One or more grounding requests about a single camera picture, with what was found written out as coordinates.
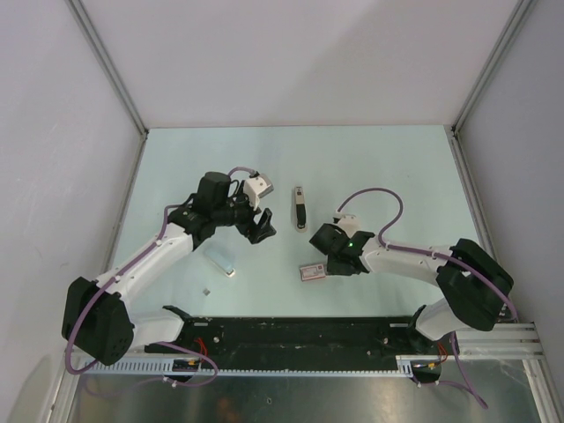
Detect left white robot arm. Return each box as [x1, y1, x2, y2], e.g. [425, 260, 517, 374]
[62, 169, 276, 375]

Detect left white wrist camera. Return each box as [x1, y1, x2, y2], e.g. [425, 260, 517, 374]
[242, 174, 274, 210]

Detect purple cable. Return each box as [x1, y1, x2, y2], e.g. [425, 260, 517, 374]
[337, 188, 521, 410]
[64, 166, 256, 397]

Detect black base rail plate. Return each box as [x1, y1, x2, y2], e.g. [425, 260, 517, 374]
[174, 316, 451, 370]

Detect aluminium frame rails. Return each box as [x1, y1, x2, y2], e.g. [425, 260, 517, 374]
[444, 125, 563, 422]

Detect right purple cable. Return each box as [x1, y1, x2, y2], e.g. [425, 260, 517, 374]
[337, 188, 521, 410]

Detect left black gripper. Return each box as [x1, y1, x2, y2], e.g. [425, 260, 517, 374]
[213, 187, 276, 244]

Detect grey slotted cable duct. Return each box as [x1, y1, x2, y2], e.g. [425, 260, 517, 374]
[85, 356, 431, 378]

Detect red white staples box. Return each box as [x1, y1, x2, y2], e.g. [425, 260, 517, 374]
[300, 263, 327, 282]

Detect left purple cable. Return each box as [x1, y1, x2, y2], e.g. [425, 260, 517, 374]
[64, 166, 256, 397]

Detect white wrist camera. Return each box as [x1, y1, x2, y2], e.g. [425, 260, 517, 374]
[333, 211, 360, 238]
[242, 174, 274, 210]

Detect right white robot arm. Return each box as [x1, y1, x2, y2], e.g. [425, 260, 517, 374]
[309, 223, 514, 353]

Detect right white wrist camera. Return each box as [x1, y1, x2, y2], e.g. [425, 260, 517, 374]
[333, 211, 360, 238]

